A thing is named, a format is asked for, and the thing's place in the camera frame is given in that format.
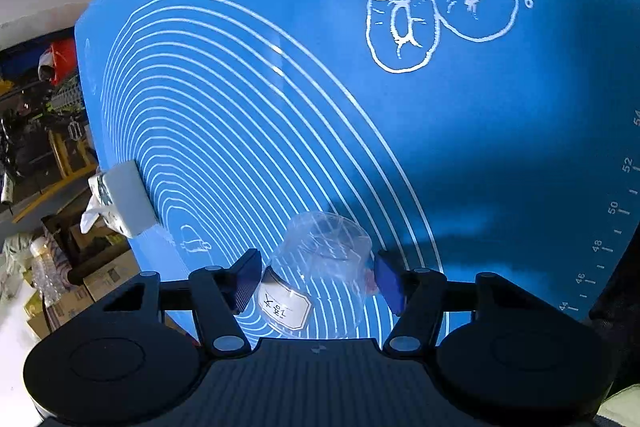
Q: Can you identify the white tissue box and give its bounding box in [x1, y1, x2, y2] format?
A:
[80, 161, 161, 239]

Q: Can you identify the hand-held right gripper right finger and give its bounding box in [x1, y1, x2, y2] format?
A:
[374, 250, 527, 356]

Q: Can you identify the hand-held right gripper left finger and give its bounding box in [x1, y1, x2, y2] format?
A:
[103, 249, 263, 354]

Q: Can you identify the clear plastic cup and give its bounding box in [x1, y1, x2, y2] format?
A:
[258, 212, 381, 339]

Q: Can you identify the blue baking mat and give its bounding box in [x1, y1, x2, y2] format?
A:
[74, 0, 640, 341]

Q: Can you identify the clear plastic bottle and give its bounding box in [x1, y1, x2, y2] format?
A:
[29, 237, 68, 308]

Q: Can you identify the brown cardboard box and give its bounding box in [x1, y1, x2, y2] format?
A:
[80, 252, 143, 304]

